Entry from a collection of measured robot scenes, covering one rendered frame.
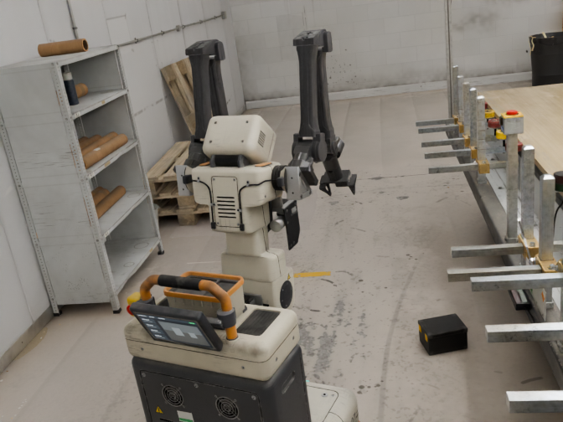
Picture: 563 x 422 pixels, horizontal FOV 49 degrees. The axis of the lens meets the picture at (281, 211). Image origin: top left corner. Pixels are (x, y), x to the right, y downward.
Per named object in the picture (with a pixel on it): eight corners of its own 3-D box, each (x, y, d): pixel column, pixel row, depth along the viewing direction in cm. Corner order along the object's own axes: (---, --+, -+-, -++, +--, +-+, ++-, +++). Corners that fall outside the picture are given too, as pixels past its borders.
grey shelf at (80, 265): (54, 316, 390) (-19, 71, 337) (110, 255, 473) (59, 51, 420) (119, 313, 382) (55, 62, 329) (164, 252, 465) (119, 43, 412)
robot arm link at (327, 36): (296, 34, 210) (326, 32, 205) (302, 32, 214) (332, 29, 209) (309, 155, 225) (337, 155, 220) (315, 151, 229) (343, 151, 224)
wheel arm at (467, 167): (428, 176, 311) (428, 167, 309) (428, 173, 314) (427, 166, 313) (519, 168, 303) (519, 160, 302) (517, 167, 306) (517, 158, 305)
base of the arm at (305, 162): (276, 170, 203) (309, 171, 198) (283, 150, 207) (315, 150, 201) (286, 185, 210) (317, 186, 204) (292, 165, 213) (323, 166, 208)
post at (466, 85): (465, 164, 361) (463, 83, 344) (464, 162, 364) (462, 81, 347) (472, 163, 360) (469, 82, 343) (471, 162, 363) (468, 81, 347)
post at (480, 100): (478, 189, 314) (477, 96, 297) (477, 187, 317) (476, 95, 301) (486, 189, 313) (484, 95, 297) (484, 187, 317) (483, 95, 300)
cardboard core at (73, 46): (36, 44, 381) (80, 38, 375) (42, 43, 388) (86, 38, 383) (39, 58, 383) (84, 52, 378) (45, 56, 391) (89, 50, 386)
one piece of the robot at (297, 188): (300, 200, 199) (297, 167, 197) (286, 200, 202) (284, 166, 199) (312, 194, 208) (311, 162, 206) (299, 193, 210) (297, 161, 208)
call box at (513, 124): (503, 136, 228) (503, 116, 225) (500, 132, 235) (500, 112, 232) (524, 135, 227) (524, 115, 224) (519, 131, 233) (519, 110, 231)
